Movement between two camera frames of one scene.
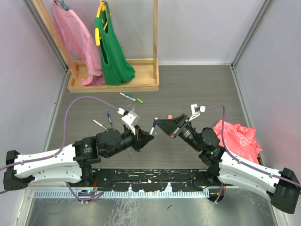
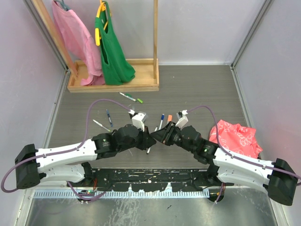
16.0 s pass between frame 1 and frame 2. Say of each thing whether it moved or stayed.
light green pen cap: stayed
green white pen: stayed
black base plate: stayed
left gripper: moved
